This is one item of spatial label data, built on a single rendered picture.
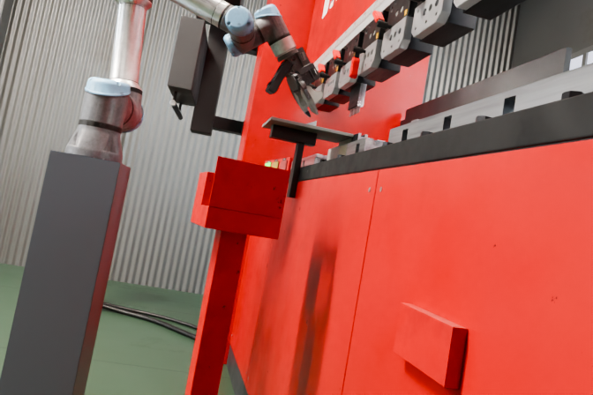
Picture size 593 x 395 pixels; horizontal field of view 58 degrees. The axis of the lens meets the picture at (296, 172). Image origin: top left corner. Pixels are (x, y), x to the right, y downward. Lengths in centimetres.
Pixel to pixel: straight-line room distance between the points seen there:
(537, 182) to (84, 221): 117
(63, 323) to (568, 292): 126
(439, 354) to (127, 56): 132
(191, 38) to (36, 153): 216
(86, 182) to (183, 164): 291
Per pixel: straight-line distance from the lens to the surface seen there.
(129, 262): 444
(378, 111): 274
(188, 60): 275
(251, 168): 114
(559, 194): 58
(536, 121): 63
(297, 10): 274
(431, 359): 71
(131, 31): 176
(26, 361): 159
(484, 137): 71
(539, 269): 58
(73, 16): 475
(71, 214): 151
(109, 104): 156
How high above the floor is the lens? 71
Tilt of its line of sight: 5 degrees up
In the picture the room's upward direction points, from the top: 10 degrees clockwise
